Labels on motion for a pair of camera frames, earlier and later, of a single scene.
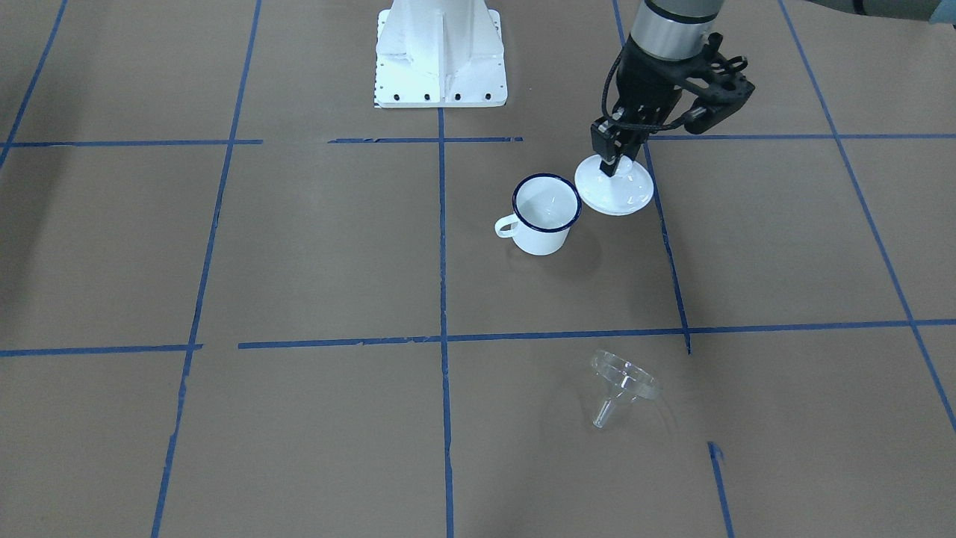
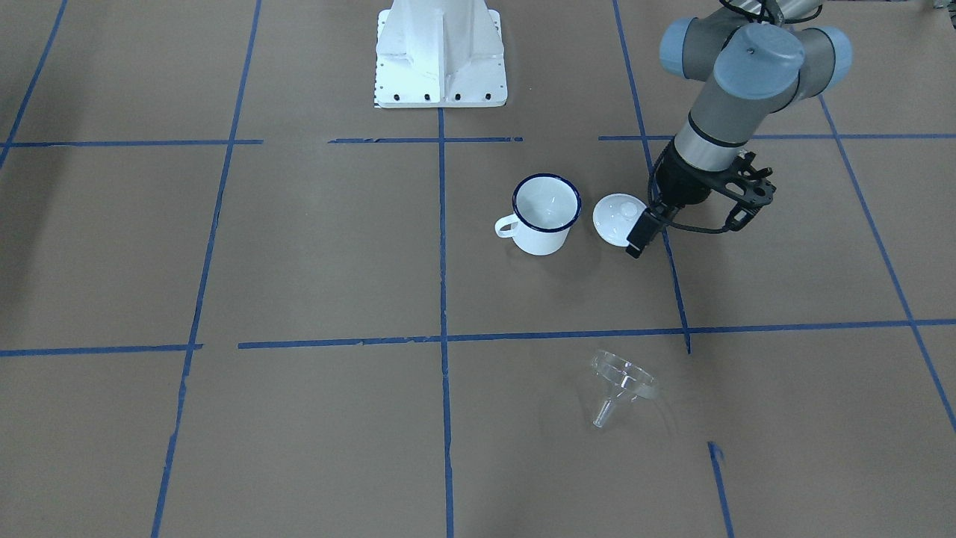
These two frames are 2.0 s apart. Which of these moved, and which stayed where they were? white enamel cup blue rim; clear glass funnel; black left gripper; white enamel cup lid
Moved: white enamel cup lid; black left gripper
Stayed: clear glass funnel; white enamel cup blue rim
